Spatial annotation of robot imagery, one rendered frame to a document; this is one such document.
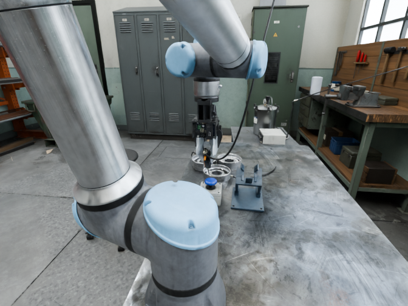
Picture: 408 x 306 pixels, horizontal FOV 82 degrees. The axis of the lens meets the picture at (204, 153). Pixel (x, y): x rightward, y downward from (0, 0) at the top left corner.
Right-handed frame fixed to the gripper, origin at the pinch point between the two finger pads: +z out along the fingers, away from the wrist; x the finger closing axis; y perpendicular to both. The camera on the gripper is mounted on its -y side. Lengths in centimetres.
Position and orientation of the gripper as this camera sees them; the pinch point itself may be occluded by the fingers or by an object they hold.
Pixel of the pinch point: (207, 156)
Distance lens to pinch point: 77.3
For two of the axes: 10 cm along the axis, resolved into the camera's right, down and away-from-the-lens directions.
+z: 0.0, 9.3, 3.6
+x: 9.9, 0.7, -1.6
